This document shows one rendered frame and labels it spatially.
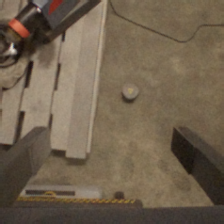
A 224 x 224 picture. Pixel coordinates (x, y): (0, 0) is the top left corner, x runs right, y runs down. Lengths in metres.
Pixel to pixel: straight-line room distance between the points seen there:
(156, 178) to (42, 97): 0.87
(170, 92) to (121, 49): 0.46
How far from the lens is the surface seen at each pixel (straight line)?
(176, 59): 1.29
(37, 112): 1.06
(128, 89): 1.07
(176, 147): 0.17
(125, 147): 1.10
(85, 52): 1.06
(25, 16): 1.02
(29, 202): 0.88
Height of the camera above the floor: 1.09
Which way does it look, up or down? 82 degrees down
